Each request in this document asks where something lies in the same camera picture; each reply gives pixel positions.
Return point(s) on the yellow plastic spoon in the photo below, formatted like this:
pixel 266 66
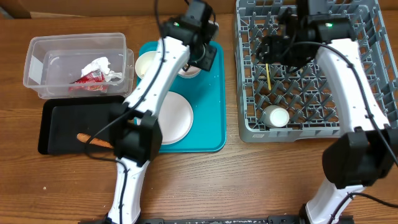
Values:
pixel 268 77

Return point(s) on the white round plate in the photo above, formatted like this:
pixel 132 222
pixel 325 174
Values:
pixel 175 118

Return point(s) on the grey dishwasher rack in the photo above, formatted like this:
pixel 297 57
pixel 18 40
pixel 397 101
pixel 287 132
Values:
pixel 304 93

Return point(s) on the white napkin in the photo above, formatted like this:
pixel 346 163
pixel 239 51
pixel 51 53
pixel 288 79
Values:
pixel 101 64

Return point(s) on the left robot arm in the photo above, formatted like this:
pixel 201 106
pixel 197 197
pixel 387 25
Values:
pixel 134 130

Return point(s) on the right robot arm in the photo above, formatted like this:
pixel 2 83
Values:
pixel 367 148

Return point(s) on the teal serving tray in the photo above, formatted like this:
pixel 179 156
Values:
pixel 206 95

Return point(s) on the orange carrot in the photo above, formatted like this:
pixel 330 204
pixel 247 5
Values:
pixel 95 141

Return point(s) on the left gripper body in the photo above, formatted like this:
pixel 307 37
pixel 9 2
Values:
pixel 203 57

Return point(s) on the white bowl with crumbs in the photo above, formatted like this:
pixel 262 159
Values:
pixel 143 63

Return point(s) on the white paper cup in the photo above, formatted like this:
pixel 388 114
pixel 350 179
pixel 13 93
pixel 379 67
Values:
pixel 276 116

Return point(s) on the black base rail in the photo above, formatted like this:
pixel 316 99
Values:
pixel 273 219

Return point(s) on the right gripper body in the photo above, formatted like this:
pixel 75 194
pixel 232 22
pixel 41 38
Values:
pixel 279 50

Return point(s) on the pink bowl with nuts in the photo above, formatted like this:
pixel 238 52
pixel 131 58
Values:
pixel 188 71

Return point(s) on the black plastic tray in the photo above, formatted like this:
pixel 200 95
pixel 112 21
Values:
pixel 63 119

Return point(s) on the clear plastic bin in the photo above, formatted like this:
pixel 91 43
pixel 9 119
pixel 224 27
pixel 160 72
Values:
pixel 54 62

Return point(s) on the red ketchup packet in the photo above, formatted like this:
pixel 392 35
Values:
pixel 93 82

